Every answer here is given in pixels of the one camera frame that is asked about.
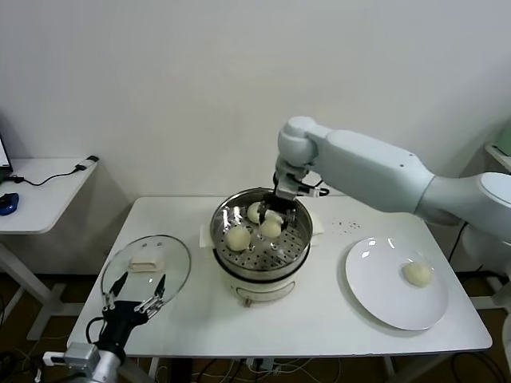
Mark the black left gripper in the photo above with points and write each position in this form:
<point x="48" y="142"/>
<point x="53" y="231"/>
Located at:
<point x="120" y="319"/>

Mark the white side desk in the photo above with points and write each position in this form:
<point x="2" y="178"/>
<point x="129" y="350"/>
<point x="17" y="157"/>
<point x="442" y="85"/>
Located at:
<point x="40" y="199"/>

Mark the blue computer mouse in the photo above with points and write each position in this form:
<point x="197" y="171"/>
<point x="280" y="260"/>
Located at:
<point x="9" y="202"/>

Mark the white steamed baozi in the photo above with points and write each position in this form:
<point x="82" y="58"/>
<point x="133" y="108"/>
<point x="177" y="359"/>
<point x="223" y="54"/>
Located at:
<point x="270" y="228"/>
<point x="238" y="238"/>
<point x="417" y="274"/>
<point x="252" y="211"/>

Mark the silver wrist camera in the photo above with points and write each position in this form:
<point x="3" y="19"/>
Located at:
<point x="289" y="181"/>
<point x="81" y="355"/>

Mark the white round plate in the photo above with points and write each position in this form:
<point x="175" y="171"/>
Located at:
<point x="371" y="279"/>

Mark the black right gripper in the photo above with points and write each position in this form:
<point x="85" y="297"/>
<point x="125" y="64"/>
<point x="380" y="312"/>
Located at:
<point x="279" y="203"/>

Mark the black laptop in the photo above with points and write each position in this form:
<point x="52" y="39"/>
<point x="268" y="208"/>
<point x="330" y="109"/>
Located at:
<point x="3" y="153"/>

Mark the white power strip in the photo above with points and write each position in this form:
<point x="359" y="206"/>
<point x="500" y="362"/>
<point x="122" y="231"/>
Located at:
<point x="261" y="364"/>

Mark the white side shelf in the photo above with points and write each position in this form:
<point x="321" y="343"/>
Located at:
<point x="499" y="157"/>

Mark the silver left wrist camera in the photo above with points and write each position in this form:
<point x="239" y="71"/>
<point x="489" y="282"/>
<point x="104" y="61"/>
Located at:
<point x="81" y="355"/>

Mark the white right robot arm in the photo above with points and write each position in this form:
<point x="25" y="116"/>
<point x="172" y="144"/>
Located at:
<point x="359" y="159"/>

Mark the cream electric cooking pot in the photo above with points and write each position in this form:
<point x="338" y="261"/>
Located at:
<point x="259" y="289"/>

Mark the stainless steel steamer basket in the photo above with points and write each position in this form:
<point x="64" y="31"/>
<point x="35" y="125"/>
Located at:
<point x="275" y="259"/>

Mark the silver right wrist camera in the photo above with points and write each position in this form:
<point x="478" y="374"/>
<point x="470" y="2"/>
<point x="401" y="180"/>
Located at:
<point x="289" y="181"/>

